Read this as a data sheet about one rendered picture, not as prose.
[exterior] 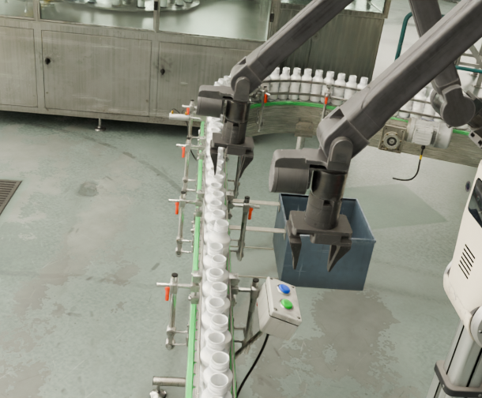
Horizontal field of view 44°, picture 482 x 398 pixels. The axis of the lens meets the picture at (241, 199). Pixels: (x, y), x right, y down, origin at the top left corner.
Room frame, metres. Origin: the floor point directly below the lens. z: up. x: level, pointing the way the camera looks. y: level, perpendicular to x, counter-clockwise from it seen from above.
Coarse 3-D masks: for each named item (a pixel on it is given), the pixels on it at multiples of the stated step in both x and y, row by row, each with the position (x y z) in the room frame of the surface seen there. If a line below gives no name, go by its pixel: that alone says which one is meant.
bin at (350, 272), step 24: (288, 216) 2.07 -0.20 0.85; (360, 216) 1.99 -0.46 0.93; (288, 240) 1.76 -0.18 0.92; (360, 240) 1.78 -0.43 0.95; (288, 264) 1.76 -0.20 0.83; (312, 264) 1.77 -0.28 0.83; (336, 264) 1.78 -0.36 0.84; (360, 264) 1.79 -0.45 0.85; (336, 288) 1.78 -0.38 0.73; (360, 288) 1.79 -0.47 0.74
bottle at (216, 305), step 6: (210, 300) 1.07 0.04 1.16; (216, 300) 1.08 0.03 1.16; (222, 300) 1.07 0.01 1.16; (210, 306) 1.05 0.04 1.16; (216, 306) 1.05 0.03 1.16; (222, 306) 1.05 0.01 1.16; (210, 312) 1.05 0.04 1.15; (216, 312) 1.05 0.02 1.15; (222, 312) 1.05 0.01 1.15; (204, 318) 1.05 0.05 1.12; (210, 318) 1.05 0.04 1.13; (204, 324) 1.04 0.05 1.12; (204, 330) 1.04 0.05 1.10
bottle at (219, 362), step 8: (216, 352) 0.90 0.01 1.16; (224, 352) 0.91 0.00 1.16; (216, 360) 0.90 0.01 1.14; (224, 360) 0.90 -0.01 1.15; (208, 368) 0.89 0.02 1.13; (216, 368) 0.87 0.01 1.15; (224, 368) 0.87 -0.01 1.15; (208, 376) 0.88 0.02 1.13; (232, 376) 0.89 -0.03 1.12; (208, 384) 0.87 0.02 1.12
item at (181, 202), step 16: (192, 112) 2.56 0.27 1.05; (224, 112) 2.57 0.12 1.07; (240, 160) 2.13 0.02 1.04; (176, 208) 1.67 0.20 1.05; (176, 240) 1.66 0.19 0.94; (192, 240) 1.66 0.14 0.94; (240, 240) 1.69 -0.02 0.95; (176, 256) 1.67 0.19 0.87; (240, 256) 1.69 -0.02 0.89; (176, 288) 1.21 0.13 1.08; (192, 288) 1.22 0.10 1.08; (240, 288) 1.24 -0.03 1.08; (256, 288) 1.23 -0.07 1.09
